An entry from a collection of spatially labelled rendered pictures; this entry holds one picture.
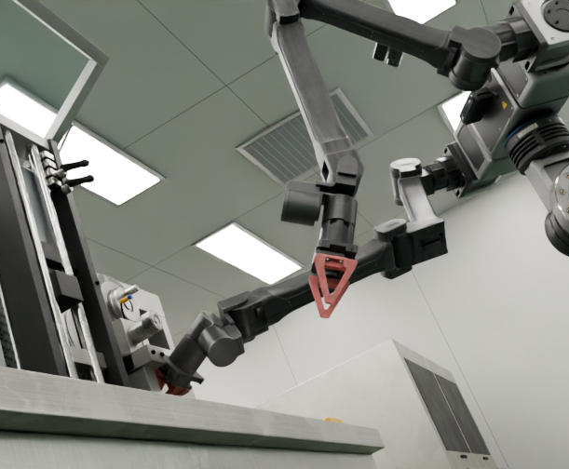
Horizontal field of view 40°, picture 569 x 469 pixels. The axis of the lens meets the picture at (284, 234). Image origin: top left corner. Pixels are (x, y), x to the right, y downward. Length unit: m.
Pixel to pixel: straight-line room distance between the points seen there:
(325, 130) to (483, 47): 0.35
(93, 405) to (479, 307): 5.26
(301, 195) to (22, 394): 0.76
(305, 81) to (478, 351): 4.53
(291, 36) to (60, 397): 0.99
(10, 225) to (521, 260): 5.06
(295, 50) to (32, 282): 0.70
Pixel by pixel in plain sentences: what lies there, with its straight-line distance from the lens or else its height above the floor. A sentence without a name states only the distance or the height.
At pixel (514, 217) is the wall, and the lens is 6.03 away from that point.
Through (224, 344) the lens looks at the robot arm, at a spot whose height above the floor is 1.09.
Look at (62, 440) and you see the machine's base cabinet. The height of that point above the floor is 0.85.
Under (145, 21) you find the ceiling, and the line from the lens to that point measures 3.24.
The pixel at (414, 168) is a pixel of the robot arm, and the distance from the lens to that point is 1.96.
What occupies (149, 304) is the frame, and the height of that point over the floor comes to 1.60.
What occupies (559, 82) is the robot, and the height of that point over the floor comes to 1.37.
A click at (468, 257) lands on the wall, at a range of 5.99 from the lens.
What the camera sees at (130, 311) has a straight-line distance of 1.52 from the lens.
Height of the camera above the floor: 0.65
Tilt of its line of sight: 24 degrees up
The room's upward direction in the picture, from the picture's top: 23 degrees counter-clockwise
